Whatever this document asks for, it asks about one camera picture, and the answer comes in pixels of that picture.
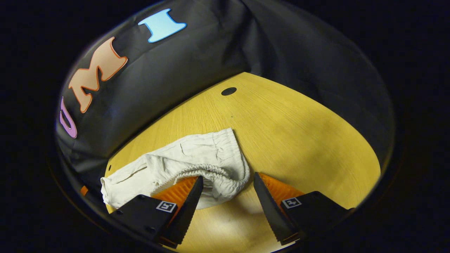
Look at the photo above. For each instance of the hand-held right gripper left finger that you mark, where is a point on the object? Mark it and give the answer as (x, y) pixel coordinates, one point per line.
(190, 211)

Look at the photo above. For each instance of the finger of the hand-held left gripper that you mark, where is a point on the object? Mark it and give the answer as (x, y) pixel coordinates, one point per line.
(84, 190)

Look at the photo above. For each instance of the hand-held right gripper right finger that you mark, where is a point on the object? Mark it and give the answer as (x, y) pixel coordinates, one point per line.
(269, 211)

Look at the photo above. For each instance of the white jeans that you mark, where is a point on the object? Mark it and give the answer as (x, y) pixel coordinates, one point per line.
(197, 154)

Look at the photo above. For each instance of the black backdrop cloth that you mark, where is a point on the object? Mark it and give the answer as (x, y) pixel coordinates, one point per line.
(197, 70)

